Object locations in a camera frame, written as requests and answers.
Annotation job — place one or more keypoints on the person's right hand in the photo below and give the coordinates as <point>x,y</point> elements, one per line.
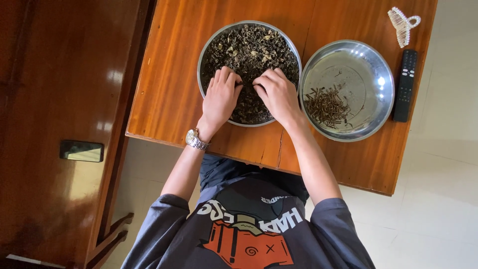
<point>280,99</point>

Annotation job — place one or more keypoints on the person's left hand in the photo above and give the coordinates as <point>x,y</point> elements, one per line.
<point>218,104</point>

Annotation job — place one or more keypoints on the silver metal wristwatch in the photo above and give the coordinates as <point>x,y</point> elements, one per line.
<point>195,140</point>

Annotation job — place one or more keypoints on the pile of dried brown stems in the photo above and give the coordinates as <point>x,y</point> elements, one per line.
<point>328,106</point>

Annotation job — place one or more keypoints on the steel bowl holding leaves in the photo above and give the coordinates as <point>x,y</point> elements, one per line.
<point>203,52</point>

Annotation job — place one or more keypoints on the pile of dried dark leaves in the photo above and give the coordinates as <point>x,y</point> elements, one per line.
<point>250,48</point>

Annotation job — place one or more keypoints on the dark blue shorts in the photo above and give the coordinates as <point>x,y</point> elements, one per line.
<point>220,170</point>

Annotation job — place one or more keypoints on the steel bowl holding stems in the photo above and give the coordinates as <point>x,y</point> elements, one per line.
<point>369,112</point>

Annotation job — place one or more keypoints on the black remote control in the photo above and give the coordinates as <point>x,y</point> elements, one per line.
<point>405,86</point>

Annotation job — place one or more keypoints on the grey printed t-shirt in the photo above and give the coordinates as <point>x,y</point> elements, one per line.
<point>254,239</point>

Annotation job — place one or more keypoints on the white pearl hair claw clip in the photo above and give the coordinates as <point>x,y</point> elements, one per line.
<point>401,26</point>

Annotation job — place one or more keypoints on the black smartphone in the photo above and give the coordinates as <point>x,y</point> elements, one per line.
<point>81,151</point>

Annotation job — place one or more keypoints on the dark wooden furniture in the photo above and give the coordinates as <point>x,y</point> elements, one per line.
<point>48,74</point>

